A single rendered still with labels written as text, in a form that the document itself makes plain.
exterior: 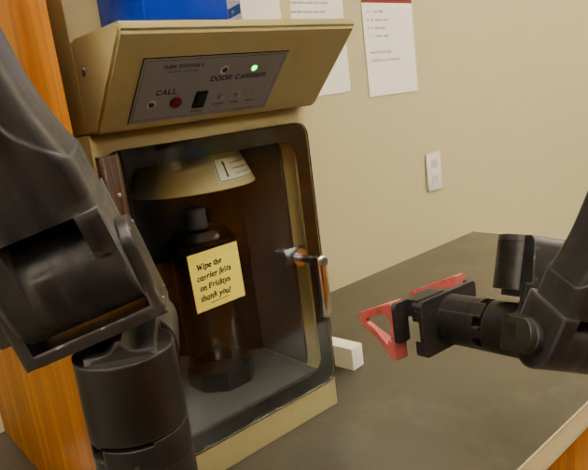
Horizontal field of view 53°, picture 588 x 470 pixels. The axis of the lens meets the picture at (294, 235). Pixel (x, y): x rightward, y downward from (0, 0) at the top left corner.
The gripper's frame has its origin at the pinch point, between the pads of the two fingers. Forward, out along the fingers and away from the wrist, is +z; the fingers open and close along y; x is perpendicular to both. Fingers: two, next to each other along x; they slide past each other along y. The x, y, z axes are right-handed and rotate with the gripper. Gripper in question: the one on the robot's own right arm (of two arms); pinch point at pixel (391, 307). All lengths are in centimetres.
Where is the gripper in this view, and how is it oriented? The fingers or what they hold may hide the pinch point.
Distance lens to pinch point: 76.3
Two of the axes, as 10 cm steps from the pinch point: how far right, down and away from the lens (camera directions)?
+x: 1.3, 9.8, 1.6
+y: -7.7, 2.0, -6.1
